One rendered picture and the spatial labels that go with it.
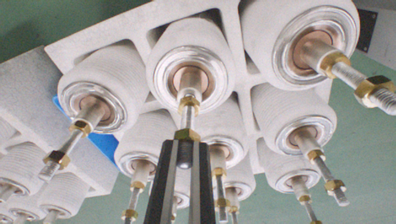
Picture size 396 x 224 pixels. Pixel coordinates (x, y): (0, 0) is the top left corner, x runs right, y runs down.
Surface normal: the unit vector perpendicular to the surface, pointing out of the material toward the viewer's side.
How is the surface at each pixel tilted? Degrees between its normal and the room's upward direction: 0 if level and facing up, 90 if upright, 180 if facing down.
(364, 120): 0
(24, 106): 90
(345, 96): 0
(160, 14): 0
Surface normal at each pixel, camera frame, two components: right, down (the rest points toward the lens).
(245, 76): 0.00, 0.62
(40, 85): 0.95, -0.25
